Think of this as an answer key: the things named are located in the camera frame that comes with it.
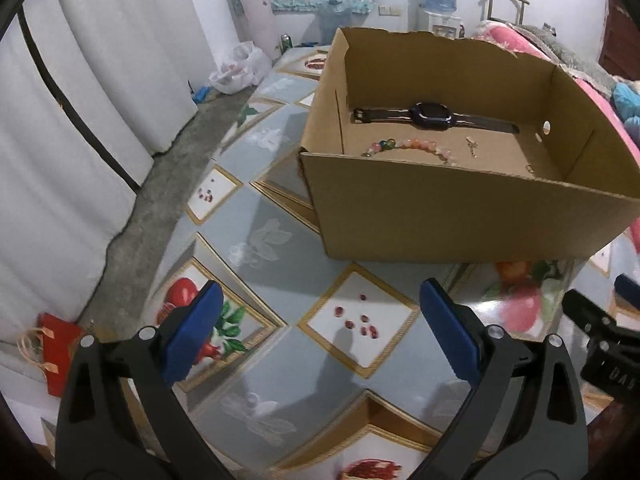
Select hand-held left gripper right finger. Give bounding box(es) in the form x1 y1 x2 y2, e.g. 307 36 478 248
419 277 588 480

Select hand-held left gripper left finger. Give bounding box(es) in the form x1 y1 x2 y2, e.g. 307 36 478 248
55 280 236 480

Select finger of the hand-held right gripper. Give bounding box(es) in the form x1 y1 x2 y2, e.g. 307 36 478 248
614 273 640 311
561 289 640 356

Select brown cardboard box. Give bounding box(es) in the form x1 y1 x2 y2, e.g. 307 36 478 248
298 26 640 263

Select orange pink bead bracelet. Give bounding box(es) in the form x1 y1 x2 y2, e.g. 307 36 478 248
397 138 458 167

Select multicoloured bead bracelet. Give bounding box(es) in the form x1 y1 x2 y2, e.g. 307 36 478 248
361 137 400 157

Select black smart watch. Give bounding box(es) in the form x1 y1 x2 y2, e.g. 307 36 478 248
350 101 521 135

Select red paper bag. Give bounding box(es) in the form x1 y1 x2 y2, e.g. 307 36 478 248
17 312 86 398

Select grey knitted blanket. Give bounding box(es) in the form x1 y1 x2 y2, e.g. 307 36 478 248
520 22 618 78

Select black curved pole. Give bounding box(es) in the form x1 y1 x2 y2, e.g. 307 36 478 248
17 10 141 193

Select brown door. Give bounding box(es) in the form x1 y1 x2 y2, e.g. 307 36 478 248
597 0 640 81

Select white plastic bag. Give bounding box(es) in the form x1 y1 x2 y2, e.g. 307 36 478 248
209 42 273 95

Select pink floral blanket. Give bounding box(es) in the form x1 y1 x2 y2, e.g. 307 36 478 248
472 20 640 171

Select white curtain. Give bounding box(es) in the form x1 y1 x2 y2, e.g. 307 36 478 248
0 0 238 361

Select white water dispenser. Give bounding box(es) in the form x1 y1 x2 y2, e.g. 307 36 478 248
410 2 463 39

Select white rolled mat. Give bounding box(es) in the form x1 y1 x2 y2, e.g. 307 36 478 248
235 0 275 58

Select clear empty water bottle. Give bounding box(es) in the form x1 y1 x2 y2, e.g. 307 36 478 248
319 0 353 46

